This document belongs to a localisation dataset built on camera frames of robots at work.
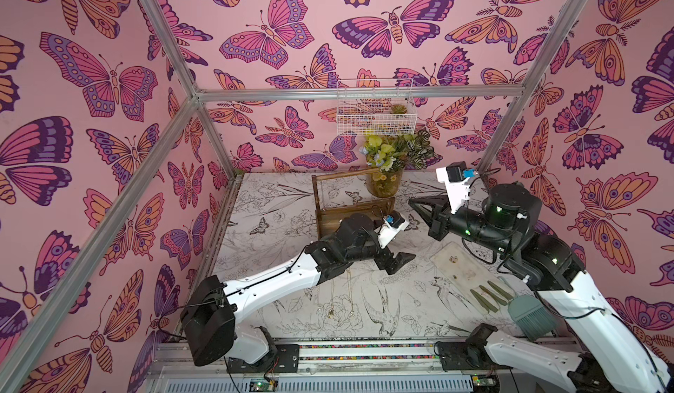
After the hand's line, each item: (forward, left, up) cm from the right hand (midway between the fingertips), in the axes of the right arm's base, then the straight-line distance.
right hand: (414, 198), depth 57 cm
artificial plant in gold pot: (+37, +1, -22) cm, 43 cm away
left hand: (-1, -1, -18) cm, 18 cm away
